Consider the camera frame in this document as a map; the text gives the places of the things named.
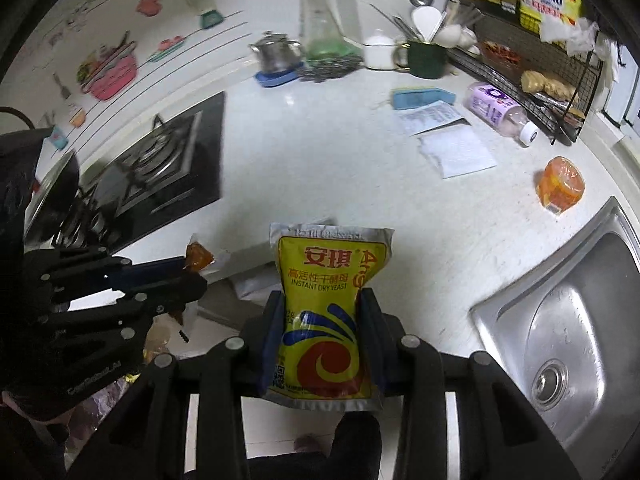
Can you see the white plastic bags under counter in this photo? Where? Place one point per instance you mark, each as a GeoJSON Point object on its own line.
{"type": "Point", "coordinates": [250, 287]}

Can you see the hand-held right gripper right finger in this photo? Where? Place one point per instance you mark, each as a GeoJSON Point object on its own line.
{"type": "Point", "coordinates": [372, 340]}

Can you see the white lidded jar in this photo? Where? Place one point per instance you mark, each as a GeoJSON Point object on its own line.
{"type": "Point", "coordinates": [379, 52]}

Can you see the green enamel mug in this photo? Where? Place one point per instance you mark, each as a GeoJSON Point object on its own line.
{"type": "Point", "coordinates": [425, 62]}

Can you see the red dried chilies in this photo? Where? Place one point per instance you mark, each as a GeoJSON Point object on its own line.
{"type": "Point", "coordinates": [500, 52]}

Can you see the kitchen wall sticker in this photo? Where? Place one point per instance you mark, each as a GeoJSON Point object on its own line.
{"type": "Point", "coordinates": [110, 72]}

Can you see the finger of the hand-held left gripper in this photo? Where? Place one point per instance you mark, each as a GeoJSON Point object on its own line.
{"type": "Point", "coordinates": [150, 270]}
{"type": "Point", "coordinates": [180, 290]}

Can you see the purple plastic bottle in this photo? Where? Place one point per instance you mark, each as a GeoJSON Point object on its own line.
{"type": "Point", "coordinates": [492, 105]}

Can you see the glass carafe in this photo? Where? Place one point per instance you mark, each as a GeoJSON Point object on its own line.
{"type": "Point", "coordinates": [317, 15]}

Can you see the blue teapot tray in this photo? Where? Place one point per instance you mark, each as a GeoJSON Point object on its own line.
{"type": "Point", "coordinates": [275, 80]}

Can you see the yellow yeast packet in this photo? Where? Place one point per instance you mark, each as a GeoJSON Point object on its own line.
{"type": "Point", "coordinates": [325, 310]}

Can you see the brown sauce sachet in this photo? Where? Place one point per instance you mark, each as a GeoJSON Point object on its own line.
{"type": "Point", "coordinates": [197, 257]}

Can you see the steel teapot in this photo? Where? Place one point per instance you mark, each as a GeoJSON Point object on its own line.
{"type": "Point", "coordinates": [275, 55]}

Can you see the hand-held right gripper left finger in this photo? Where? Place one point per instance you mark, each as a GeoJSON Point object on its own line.
{"type": "Point", "coordinates": [272, 345]}

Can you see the white framed window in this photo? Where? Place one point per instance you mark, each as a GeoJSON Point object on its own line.
{"type": "Point", "coordinates": [625, 95]}

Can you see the white rice paddle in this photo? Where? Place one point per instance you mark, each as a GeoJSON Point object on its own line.
{"type": "Point", "coordinates": [426, 22]}

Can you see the blue oblong plastic item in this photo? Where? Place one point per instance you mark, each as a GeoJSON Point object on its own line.
{"type": "Point", "coordinates": [420, 99]}

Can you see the white plastic bags on rack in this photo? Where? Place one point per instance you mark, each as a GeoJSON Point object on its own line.
{"type": "Point", "coordinates": [575, 35]}

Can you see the person's dark trouser leg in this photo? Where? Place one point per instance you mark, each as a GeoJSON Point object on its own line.
{"type": "Point", "coordinates": [350, 450]}

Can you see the printed paper leaflet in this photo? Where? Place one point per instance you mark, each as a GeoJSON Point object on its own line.
{"type": "Point", "coordinates": [430, 117]}

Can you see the stainless steel sink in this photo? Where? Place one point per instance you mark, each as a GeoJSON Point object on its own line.
{"type": "Point", "coordinates": [575, 320]}

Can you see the black glass gas stove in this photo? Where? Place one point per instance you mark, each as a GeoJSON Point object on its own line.
{"type": "Point", "coordinates": [200, 160]}

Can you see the white ceramic soup spoons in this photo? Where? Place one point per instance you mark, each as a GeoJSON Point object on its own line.
{"type": "Point", "coordinates": [455, 37]}

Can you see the ginger root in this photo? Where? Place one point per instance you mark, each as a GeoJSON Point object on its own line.
{"type": "Point", "coordinates": [545, 85]}

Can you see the white paper sheet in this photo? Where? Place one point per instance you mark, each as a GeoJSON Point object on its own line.
{"type": "Point", "coordinates": [457, 152]}

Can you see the steel wool scrubber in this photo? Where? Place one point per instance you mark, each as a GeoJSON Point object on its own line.
{"type": "Point", "coordinates": [325, 71]}

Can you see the orange plastic cup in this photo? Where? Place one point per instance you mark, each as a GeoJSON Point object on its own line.
{"type": "Point", "coordinates": [560, 185]}

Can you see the green saucer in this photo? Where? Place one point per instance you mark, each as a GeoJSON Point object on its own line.
{"type": "Point", "coordinates": [332, 55]}

